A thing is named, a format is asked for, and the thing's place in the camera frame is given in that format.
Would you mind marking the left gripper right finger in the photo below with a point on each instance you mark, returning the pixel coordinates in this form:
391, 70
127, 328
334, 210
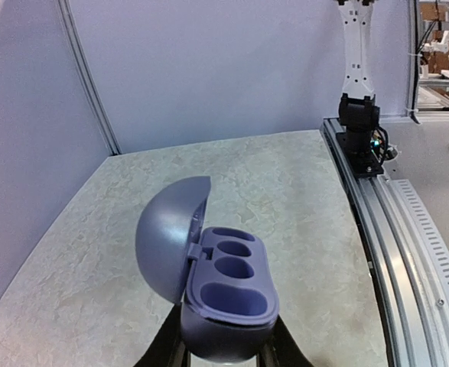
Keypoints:
281, 350

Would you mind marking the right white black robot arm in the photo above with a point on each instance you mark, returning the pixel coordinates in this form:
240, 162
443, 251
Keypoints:
358, 111

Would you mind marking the purple earbud charging case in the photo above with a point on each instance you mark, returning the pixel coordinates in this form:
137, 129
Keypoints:
218, 276

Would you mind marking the aluminium front rail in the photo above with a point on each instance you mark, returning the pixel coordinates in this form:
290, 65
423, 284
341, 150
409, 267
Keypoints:
409, 257

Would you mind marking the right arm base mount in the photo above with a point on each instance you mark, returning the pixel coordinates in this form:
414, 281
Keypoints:
366, 152

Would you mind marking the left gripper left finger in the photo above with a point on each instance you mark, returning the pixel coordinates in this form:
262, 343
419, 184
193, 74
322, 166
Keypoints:
167, 348

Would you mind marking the right aluminium frame post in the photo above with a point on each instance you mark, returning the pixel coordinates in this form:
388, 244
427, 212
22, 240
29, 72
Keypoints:
415, 33

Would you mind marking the left aluminium frame post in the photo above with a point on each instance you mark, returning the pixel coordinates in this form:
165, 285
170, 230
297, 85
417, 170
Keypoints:
86, 78

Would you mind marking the aluminium frame post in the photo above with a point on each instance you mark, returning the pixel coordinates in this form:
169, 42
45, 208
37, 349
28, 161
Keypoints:
86, 78
415, 33

